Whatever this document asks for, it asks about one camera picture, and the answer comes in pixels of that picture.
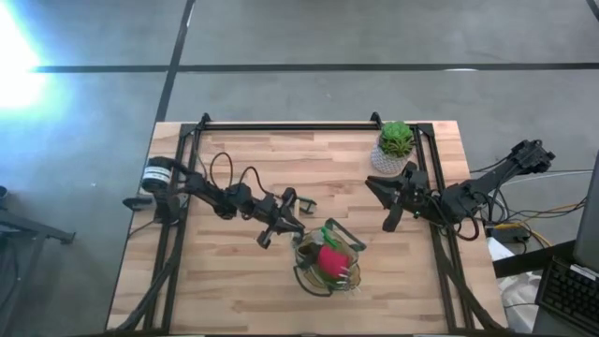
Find beige canvas green-trimmed gardening bag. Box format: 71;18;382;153
292;217;368;299

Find yellow cable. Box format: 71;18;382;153
486;198;589;249

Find white paper sheet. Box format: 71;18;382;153
486;236;516;263

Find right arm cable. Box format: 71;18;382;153
428;194;481;242

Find black power adapter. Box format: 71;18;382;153
489;227;526;244

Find black equipment stand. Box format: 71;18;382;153
0;184;77;337

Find green plastic spray bottle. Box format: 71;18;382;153
321;227;341;250

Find wooden-handled hand rake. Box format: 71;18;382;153
339;264;362;295

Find succulent in white pot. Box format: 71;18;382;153
370;120;416;175

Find red and black gardening gloves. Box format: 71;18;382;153
317;245;353;281

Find black keyboard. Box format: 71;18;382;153
534;256;599;336

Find black side desk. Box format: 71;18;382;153
491;238;577;280

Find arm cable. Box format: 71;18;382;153
194;151;282;202
428;194;481;242

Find black table clamp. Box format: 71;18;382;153
122;195;155;212

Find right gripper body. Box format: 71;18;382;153
382;161;436;233

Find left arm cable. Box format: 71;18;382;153
194;151;282;202

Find white plastic bag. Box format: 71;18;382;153
500;272;539;334

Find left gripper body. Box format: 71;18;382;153
252;187;298;249

